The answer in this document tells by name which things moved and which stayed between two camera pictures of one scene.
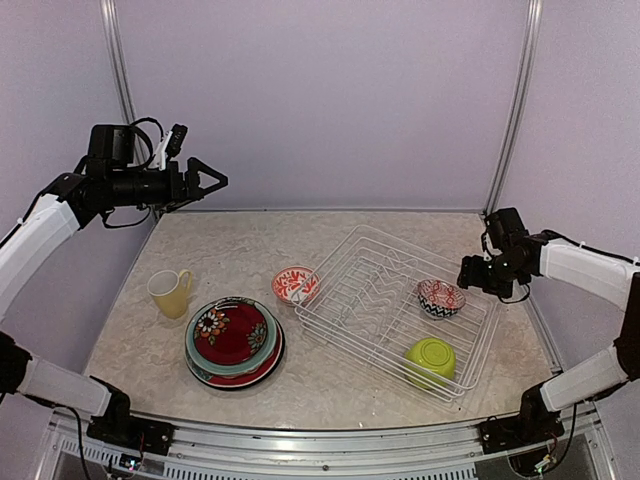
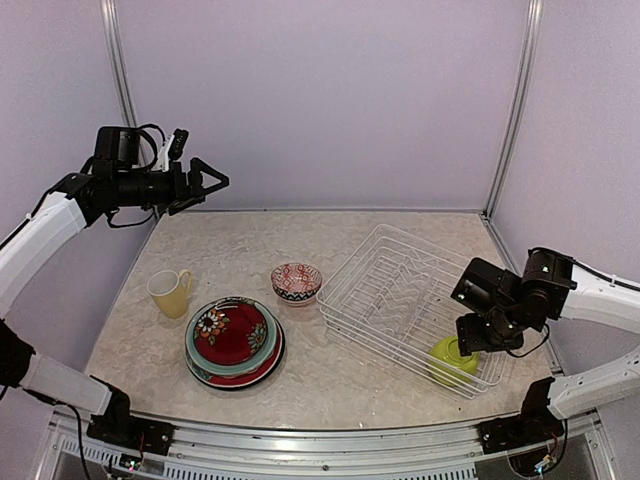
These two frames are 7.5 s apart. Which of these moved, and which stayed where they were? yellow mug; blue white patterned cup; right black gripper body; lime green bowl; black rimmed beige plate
Moved: right black gripper body; lime green bowl; blue white patterned cup
Stayed: yellow mug; black rimmed beige plate
